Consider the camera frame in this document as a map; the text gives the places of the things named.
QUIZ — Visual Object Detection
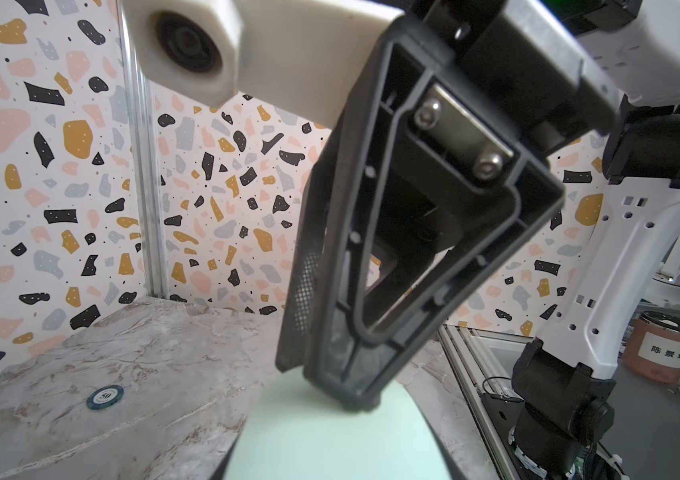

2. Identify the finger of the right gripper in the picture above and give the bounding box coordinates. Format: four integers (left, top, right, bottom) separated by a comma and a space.
304, 17, 564, 411
275, 131, 342, 372

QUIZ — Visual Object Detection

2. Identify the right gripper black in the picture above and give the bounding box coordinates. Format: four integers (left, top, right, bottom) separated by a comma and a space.
411, 1, 620, 154

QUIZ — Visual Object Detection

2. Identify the mint green earbud case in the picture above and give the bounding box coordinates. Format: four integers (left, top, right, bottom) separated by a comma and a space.
213, 368, 459, 479

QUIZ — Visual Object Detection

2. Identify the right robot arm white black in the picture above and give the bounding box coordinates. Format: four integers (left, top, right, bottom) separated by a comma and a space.
275, 1, 680, 479

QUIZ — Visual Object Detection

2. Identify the red labelled container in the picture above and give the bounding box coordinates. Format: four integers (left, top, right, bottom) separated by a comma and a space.
622, 310, 680, 385

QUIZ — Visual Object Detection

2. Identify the small black ring marker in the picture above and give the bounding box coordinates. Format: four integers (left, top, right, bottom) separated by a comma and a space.
86, 385, 124, 411

